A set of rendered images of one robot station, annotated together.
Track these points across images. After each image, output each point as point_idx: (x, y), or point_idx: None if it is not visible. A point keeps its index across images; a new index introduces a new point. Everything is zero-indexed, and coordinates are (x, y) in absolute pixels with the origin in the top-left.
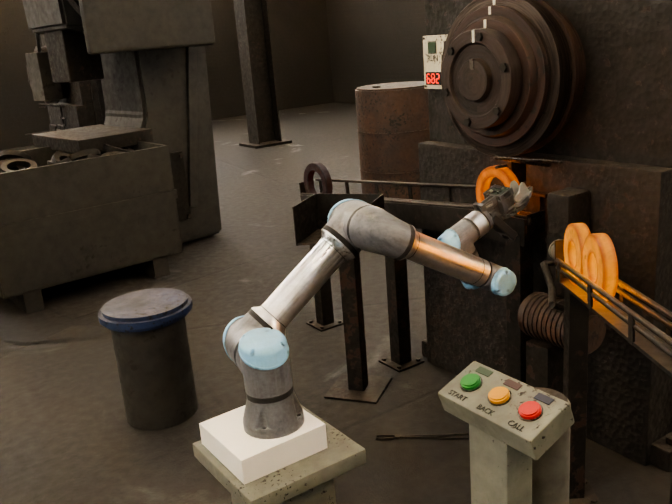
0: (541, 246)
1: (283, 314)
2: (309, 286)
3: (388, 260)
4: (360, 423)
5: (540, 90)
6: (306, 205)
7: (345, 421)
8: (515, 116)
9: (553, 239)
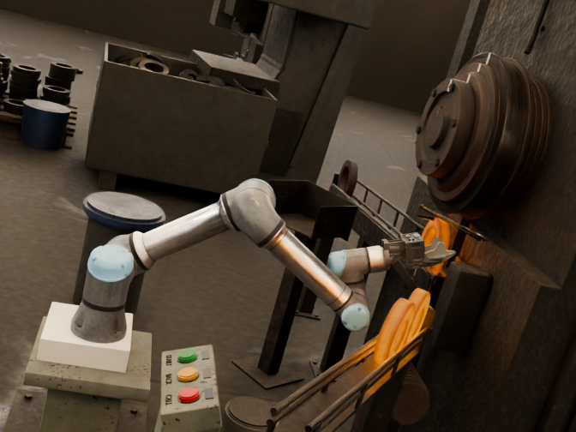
0: None
1: (153, 248)
2: (184, 235)
3: None
4: (235, 395)
5: (478, 159)
6: (290, 186)
7: (225, 387)
8: (453, 175)
9: (438, 307)
